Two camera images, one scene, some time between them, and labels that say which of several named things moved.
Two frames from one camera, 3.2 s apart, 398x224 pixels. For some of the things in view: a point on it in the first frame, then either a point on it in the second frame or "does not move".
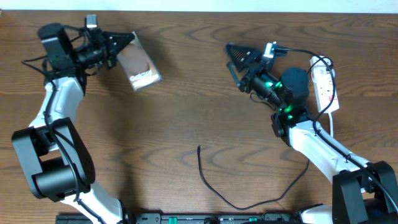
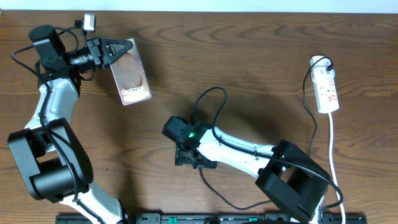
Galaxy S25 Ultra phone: x=137 y=65 → x=130 y=77
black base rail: x=185 y=218 does not move
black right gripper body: x=259 y=68 → x=183 y=159
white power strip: x=324 y=79 does not move
